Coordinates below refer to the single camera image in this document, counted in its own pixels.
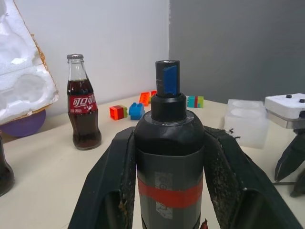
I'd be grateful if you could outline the white styrofoam packaging piece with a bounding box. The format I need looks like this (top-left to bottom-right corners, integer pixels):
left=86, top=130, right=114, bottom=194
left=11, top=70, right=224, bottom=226
left=0, top=0, right=60, bottom=125

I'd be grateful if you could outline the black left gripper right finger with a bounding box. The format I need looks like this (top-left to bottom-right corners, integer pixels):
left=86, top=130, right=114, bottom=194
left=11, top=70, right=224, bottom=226
left=202, top=125, right=304, bottom=229

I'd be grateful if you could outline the translucent white plastic container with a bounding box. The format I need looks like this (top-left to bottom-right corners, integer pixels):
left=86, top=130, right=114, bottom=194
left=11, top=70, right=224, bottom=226
left=224, top=98, right=270, bottom=149

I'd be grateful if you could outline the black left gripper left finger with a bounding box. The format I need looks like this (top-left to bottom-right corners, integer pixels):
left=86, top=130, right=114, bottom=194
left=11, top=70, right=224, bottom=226
left=68, top=126, right=138, bottom=229

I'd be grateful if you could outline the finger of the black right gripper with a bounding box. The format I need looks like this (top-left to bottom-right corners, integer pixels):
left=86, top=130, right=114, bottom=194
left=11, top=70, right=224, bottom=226
left=274, top=137, right=305, bottom=182
left=290, top=167, right=305, bottom=198

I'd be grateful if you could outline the blue toy block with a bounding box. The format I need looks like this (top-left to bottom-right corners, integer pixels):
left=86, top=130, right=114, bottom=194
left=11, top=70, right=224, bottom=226
left=129, top=102, right=146, bottom=121

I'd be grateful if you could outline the orange and green toy block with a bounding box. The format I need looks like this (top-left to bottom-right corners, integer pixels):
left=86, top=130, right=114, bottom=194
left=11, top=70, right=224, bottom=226
left=109, top=104, right=128, bottom=121

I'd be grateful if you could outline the teal red green toy block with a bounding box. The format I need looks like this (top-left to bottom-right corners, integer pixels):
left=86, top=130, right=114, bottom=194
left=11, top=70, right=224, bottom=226
left=186, top=95, right=204, bottom=109

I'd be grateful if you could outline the glass cola bottle red label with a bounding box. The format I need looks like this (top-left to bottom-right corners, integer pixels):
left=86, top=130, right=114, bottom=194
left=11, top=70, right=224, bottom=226
left=66, top=54, right=102, bottom=150

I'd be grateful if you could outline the dark glass bottle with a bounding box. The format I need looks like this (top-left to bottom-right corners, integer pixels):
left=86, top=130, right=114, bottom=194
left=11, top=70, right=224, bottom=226
left=0, top=133, right=15, bottom=198

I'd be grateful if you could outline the purple round object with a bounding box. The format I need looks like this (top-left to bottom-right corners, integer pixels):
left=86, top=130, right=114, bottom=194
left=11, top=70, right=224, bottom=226
left=0, top=109, right=47, bottom=137

